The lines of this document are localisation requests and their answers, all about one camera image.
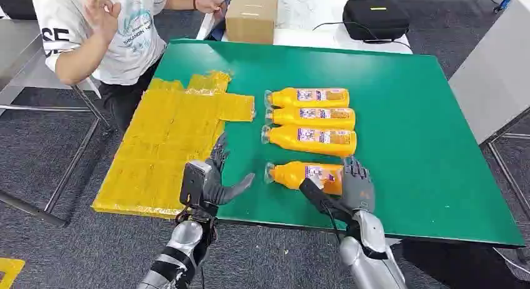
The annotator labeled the grey bench with metal frame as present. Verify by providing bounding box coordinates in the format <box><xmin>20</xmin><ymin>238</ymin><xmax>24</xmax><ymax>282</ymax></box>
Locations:
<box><xmin>0</xmin><ymin>18</ymin><xmax>113</xmax><ymax>228</ymax></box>

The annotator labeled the cardboard box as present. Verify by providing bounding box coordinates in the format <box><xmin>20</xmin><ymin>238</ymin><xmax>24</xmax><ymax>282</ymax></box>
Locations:
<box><xmin>224</xmin><ymin>0</ymin><xmax>279</xmax><ymax>45</ymax></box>

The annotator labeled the orange drink bottle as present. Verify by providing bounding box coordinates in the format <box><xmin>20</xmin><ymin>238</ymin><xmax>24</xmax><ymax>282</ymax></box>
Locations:
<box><xmin>264</xmin><ymin>107</ymin><xmax>357</xmax><ymax>131</ymax></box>
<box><xmin>261</xmin><ymin>124</ymin><xmax>358</xmax><ymax>158</ymax></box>
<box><xmin>264</xmin><ymin>160</ymin><xmax>345</xmax><ymax>196</ymax></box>
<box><xmin>264</xmin><ymin>87</ymin><xmax>351</xmax><ymax>109</ymax></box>

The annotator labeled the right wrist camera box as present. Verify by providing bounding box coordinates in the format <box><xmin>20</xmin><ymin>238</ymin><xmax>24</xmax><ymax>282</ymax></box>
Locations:
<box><xmin>299</xmin><ymin>177</ymin><xmax>345</xmax><ymax>215</ymax></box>

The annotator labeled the black bag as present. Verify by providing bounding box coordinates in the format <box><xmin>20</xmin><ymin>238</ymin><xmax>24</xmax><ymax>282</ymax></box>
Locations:
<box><xmin>0</xmin><ymin>0</ymin><xmax>38</xmax><ymax>21</ymax></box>

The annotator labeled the person's hand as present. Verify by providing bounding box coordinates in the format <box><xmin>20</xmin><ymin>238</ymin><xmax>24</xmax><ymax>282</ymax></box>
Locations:
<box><xmin>84</xmin><ymin>0</ymin><xmax>123</xmax><ymax>41</ymax></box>
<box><xmin>194</xmin><ymin>0</ymin><xmax>227</xmax><ymax>15</ymax></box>

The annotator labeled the black carrying case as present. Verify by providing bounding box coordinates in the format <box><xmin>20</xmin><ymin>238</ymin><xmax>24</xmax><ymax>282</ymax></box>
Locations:
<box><xmin>342</xmin><ymin>0</ymin><xmax>411</xmax><ymax>43</ymax></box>

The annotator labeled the grey table with metal legs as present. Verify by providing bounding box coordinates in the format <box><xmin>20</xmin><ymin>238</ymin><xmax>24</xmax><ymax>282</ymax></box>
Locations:
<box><xmin>448</xmin><ymin>0</ymin><xmax>530</xmax><ymax>223</ymax></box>

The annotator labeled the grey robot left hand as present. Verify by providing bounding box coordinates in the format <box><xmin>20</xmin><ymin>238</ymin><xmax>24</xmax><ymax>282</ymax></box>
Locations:
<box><xmin>202</xmin><ymin>132</ymin><xmax>256</xmax><ymax>208</ymax></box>

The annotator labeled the person's right hand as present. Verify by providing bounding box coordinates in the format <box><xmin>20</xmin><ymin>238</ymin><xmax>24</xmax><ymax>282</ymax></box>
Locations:
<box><xmin>84</xmin><ymin>0</ymin><xmax>123</xmax><ymax>41</ymax></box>

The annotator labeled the person's left hand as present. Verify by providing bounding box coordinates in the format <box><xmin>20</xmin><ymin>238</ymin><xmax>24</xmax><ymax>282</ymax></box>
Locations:
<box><xmin>194</xmin><ymin>0</ymin><xmax>227</xmax><ymax>15</ymax></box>

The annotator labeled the white table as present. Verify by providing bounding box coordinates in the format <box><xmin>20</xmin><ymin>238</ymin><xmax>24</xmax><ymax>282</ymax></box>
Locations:
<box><xmin>196</xmin><ymin>0</ymin><xmax>414</xmax><ymax>55</ymax></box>

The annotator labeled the dark laptop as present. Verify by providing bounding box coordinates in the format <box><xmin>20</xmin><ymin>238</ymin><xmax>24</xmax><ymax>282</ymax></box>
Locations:
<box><xmin>207</xmin><ymin>0</ymin><xmax>234</xmax><ymax>42</ymax></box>

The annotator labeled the green mat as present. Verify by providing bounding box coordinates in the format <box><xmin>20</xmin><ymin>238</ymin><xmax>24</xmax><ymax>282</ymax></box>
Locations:
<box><xmin>151</xmin><ymin>38</ymin><xmax>526</xmax><ymax>247</ymax></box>

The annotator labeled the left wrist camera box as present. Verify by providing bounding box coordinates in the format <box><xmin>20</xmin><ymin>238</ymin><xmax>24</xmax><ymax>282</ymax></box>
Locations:
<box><xmin>179</xmin><ymin>160</ymin><xmax>213</xmax><ymax>208</ymax></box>

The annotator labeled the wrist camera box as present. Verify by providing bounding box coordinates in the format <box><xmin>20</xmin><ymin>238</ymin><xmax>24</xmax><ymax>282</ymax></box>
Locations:
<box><xmin>179</xmin><ymin>160</ymin><xmax>213</xmax><ymax>208</ymax></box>
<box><xmin>299</xmin><ymin>177</ymin><xmax>345</xmax><ymax>215</ymax></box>

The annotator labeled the person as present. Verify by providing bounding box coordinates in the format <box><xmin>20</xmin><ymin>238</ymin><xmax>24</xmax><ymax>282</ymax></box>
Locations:
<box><xmin>32</xmin><ymin>0</ymin><xmax>227</xmax><ymax>131</ymax></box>

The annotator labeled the black cable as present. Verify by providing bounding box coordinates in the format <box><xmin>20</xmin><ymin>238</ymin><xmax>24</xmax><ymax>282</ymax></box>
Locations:
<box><xmin>311</xmin><ymin>21</ymin><xmax>413</xmax><ymax>50</ymax></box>

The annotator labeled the yellow sheet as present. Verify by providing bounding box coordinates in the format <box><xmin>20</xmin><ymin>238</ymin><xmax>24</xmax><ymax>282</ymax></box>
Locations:
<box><xmin>91</xmin><ymin>70</ymin><xmax>256</xmax><ymax>220</ymax></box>

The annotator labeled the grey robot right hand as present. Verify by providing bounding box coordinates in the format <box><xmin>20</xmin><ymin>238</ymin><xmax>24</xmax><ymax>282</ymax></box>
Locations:
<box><xmin>331</xmin><ymin>156</ymin><xmax>376</xmax><ymax>222</ymax></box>

